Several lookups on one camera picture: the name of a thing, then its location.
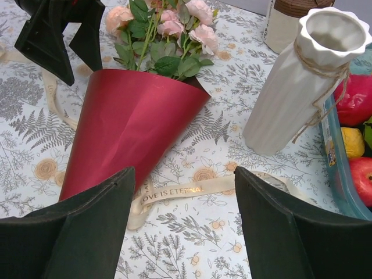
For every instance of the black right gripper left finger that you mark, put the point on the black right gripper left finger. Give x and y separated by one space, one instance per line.
79 237

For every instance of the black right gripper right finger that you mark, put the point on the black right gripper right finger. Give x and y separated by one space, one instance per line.
286 237

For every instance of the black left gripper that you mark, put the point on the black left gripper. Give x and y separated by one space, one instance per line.
41 38

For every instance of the cream ribbon gold lettering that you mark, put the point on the cream ribbon gold lettering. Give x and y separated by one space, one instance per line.
144 197

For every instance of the red paper bouquet wrap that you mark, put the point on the red paper bouquet wrap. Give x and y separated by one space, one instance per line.
128 119

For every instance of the white ribbed ceramic vase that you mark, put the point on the white ribbed ceramic vase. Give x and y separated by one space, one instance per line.
304 75

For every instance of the floral patterned table mat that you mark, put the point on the floral patterned table mat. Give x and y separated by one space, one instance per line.
199 237

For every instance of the teal plastic fruit basket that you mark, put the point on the teal plastic fruit basket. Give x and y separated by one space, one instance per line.
342 186

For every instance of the pink artificial flower bunch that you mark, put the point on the pink artificial flower bunch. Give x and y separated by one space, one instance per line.
170 38

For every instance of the red apple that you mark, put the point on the red apple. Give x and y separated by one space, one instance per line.
360 169

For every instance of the small yellow lemon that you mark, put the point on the small yellow lemon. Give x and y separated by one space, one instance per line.
353 142

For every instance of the green toy watermelon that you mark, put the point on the green toy watermelon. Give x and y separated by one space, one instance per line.
367 133

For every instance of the red dragon fruit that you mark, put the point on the red dragon fruit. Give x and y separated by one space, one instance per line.
355 107

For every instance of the brown and white jar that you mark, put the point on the brown and white jar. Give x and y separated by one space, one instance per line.
282 20

